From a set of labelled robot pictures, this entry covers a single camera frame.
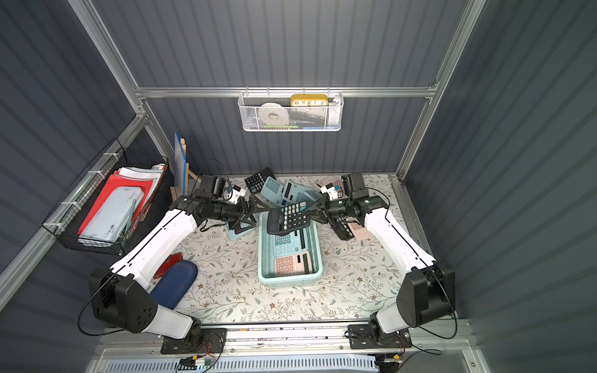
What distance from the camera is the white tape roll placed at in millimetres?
840

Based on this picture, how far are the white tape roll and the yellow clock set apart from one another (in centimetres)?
6

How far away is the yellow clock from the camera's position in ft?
2.90
